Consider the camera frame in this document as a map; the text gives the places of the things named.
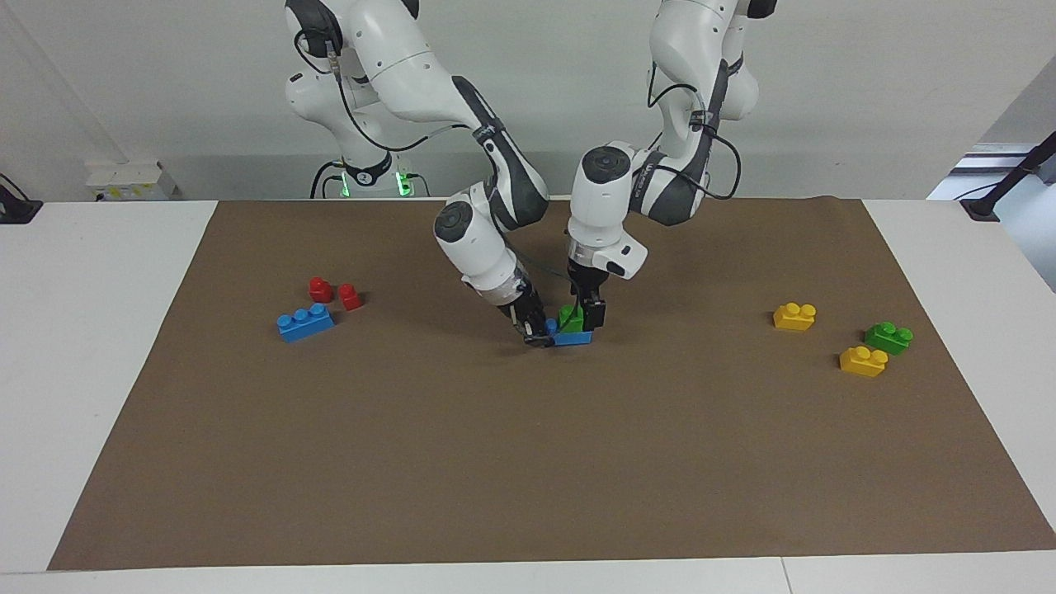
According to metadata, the blue three-stud toy block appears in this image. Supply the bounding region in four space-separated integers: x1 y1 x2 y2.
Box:
544 318 593 347
276 303 337 343

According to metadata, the yellow two-stud toy block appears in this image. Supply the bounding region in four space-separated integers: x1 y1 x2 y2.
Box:
772 302 818 332
838 346 889 379

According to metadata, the brown table mat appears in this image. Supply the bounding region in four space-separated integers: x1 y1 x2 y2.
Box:
47 196 1056 572

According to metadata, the black stand with pole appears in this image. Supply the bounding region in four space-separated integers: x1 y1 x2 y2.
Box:
959 130 1056 222

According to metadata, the white power strip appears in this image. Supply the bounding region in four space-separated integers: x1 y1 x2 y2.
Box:
85 160 178 203

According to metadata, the black table clamp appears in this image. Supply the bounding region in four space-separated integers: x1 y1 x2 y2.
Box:
0 175 44 225

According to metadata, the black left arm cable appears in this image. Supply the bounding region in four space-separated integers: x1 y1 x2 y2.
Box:
648 62 742 201

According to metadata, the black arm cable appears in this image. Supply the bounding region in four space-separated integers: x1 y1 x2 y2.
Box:
648 62 742 201
293 29 496 154

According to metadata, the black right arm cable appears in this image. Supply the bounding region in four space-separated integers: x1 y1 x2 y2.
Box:
293 29 496 154

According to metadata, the black base cable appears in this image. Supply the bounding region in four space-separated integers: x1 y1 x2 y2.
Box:
310 161 347 200

